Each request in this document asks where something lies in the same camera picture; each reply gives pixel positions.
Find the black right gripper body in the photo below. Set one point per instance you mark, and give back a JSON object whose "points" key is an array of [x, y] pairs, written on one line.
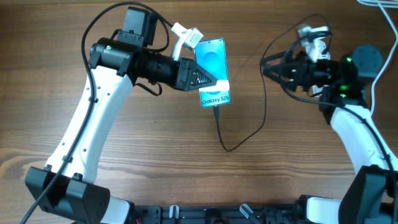
{"points": [[300, 72]]}

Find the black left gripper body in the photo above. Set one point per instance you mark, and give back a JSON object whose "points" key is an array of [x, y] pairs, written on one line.
{"points": [[183, 74]]}

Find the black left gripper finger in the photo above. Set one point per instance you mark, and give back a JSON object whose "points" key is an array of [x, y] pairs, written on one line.
{"points": [[221, 85], [200, 78]]}

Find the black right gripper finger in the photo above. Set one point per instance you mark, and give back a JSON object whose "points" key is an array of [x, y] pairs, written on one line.
{"points": [[282, 59], [286, 79]]}

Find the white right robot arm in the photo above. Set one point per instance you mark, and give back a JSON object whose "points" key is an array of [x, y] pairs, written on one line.
{"points": [[372, 196]]}

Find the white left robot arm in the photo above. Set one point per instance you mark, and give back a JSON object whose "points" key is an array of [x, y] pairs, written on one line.
{"points": [[148, 46]]}

